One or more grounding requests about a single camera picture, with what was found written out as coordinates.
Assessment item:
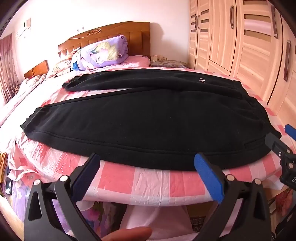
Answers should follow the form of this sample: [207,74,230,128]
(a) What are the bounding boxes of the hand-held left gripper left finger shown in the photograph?
[23,152,102,241]

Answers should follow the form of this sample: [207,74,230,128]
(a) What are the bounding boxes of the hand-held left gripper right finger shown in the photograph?
[194,152,272,241]

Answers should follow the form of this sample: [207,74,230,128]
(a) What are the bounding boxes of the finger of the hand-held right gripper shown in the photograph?
[285,124,296,141]
[265,131,293,163]

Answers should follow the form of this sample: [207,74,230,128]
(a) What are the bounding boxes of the black pants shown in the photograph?
[20,68,282,172]

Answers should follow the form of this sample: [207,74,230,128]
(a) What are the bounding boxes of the person's left hand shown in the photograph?
[100,226,153,241]

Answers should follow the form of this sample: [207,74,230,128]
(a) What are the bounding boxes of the cardboard box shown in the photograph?
[186,205,208,233]

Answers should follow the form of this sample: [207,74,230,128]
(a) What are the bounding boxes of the pink checked bed sheet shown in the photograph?
[5,56,296,207]

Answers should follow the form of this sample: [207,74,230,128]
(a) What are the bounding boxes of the white garment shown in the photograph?
[121,205,195,241]

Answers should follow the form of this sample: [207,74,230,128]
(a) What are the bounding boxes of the pink satin quilt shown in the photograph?
[0,74,70,132]

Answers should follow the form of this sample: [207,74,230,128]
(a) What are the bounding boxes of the light wooden wardrobe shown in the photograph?
[188,0,296,130]

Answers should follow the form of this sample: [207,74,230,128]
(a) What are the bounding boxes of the floral orange pillow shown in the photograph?
[46,58,75,79]

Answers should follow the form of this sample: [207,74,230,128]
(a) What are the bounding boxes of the wooden nightstand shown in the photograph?
[24,60,49,79]

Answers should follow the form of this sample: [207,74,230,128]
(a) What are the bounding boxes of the bedside table with patterned cloth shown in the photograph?
[149,59,188,69]

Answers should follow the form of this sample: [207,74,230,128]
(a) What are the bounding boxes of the purple printed folded blanket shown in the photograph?
[70,35,129,71]

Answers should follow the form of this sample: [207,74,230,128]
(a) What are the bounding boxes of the pink pillow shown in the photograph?
[109,55,150,68]

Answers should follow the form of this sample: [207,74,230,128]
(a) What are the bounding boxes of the dark red curtain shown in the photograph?
[0,33,21,105]

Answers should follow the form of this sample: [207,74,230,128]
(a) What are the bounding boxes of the wooden headboard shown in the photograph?
[58,22,151,61]

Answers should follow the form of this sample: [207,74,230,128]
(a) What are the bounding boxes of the white air conditioner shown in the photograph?
[15,19,32,38]

